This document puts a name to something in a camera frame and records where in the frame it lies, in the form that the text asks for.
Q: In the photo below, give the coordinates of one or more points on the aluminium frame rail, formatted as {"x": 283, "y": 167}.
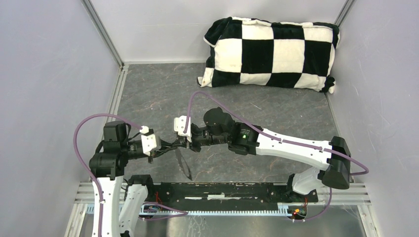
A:
{"x": 357, "y": 194}

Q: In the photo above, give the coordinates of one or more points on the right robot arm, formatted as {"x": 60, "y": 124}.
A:
{"x": 327, "y": 166}

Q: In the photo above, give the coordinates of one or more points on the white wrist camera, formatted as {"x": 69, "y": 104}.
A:
{"x": 182, "y": 127}
{"x": 150, "y": 142}

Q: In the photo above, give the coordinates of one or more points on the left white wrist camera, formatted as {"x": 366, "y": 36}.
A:
{"x": 150, "y": 142}

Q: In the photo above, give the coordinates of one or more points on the black white checkered pillow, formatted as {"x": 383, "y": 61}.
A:
{"x": 276, "y": 54}

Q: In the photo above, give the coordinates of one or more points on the right base circuit board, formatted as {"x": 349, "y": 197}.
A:
{"x": 298, "y": 213}

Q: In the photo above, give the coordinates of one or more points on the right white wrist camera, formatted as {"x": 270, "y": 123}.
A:
{"x": 182, "y": 127}

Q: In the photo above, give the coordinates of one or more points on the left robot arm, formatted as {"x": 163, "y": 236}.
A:
{"x": 108, "y": 169}

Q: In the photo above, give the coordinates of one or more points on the left base circuit board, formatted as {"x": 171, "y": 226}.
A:
{"x": 151, "y": 208}

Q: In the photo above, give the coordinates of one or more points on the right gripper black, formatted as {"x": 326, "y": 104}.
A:
{"x": 194, "y": 147}

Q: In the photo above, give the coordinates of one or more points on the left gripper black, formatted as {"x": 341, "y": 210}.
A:
{"x": 164, "y": 146}

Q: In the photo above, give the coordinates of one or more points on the base circuit board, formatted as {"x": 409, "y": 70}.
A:
{"x": 298, "y": 213}
{"x": 151, "y": 208}

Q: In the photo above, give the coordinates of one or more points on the white toothed cable strip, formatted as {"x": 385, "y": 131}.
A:
{"x": 280, "y": 210}

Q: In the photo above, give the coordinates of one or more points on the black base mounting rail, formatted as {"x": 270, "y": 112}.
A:
{"x": 226, "y": 196}

